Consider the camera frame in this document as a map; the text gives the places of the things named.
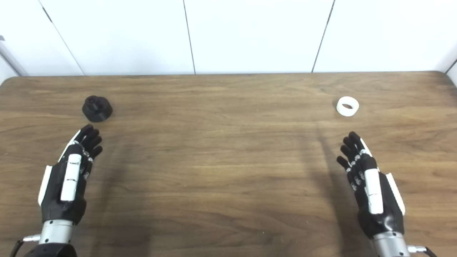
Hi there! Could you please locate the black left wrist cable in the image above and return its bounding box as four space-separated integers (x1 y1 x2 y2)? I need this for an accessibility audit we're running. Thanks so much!
10 234 41 257

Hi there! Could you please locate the round black plastic part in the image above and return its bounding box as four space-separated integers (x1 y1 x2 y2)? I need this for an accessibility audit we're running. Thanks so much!
82 95 113 122

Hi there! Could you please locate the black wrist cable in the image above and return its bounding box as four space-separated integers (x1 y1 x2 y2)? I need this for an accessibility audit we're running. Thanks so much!
407 245 438 257
10 234 41 257

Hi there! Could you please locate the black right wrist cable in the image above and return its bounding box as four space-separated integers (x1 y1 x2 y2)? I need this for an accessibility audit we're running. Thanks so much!
407 245 438 257

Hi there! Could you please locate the white plastic ring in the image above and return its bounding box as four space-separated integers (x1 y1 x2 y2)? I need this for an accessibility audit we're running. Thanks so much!
336 96 360 117

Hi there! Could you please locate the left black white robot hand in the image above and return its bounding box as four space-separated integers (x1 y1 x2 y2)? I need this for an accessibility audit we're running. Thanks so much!
38 124 103 225

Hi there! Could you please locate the gray wall corner post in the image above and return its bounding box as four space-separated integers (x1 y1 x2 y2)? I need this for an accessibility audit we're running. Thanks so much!
0 36 29 76

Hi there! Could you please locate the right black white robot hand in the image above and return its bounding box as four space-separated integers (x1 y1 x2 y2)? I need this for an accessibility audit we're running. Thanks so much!
336 131 406 239

